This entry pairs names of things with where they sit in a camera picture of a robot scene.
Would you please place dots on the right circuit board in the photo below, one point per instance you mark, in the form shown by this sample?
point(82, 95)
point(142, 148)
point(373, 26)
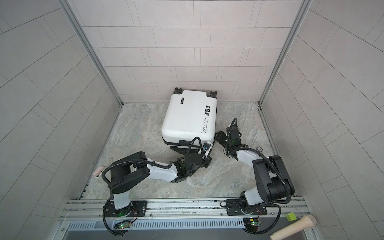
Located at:
point(252, 223)

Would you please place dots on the green sticky note block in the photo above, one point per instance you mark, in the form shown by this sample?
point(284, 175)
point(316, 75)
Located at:
point(291, 217)

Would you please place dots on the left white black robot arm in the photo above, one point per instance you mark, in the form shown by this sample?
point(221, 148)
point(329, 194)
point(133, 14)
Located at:
point(122, 175)

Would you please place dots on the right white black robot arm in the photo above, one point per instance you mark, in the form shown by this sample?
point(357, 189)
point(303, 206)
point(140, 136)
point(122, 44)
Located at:
point(273, 183)

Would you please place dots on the circuit board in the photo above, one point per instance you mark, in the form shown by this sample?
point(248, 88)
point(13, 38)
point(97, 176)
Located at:
point(122, 225)
point(252, 223)

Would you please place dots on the beige wooden handle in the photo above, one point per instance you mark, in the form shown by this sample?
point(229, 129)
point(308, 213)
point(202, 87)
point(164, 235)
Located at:
point(305, 222)

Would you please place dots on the left circuit board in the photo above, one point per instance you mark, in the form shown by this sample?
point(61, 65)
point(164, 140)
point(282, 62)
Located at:
point(122, 225)

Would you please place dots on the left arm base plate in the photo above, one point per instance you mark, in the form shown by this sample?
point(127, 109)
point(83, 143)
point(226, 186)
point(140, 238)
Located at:
point(135, 209)

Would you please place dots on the pink small device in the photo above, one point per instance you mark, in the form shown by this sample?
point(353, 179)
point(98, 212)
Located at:
point(98, 171)

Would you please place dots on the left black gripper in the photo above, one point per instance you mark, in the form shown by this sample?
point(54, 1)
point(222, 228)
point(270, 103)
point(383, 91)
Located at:
point(207, 163)

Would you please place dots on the black white suitcase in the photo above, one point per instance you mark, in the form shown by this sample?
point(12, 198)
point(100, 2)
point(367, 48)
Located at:
point(190, 114)

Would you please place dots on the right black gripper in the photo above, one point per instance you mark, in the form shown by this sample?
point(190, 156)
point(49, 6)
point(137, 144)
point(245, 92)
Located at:
point(220, 136)

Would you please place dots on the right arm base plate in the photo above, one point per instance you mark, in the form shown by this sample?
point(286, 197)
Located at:
point(239, 207)

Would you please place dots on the aluminium mounting rail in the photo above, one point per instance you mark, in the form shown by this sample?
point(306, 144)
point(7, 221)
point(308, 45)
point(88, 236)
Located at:
point(198, 208)

